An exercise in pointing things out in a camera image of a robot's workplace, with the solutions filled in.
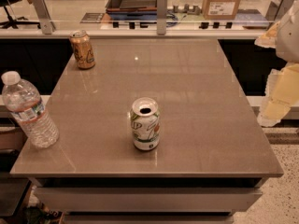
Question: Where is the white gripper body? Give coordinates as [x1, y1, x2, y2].
[276, 1, 299, 63]

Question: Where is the green white 7up can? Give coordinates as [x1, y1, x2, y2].
[130, 97, 160, 150]

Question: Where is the metal glass bracket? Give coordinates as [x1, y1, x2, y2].
[157, 0, 167, 35]
[32, 0, 55, 35]
[265, 0, 296, 22]

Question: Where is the orange soda can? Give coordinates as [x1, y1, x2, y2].
[69, 30, 95, 69]

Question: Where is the right metal glass bracket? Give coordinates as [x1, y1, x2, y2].
[265, 0, 296, 22]

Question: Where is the middle metal glass bracket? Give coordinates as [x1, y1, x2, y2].
[157, 0, 167, 35]

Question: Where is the black office chair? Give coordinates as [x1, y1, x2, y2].
[0, 0, 40, 29]

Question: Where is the clear plastic water bottle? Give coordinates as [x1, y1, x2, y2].
[1, 71, 59, 148]

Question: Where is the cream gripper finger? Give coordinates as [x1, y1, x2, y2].
[257, 63, 299, 127]
[254, 21, 279, 49]

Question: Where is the cardboard box with label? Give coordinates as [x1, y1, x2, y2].
[202, 0, 241, 20]

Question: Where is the left metal glass bracket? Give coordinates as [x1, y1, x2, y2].
[32, 0, 55, 35]

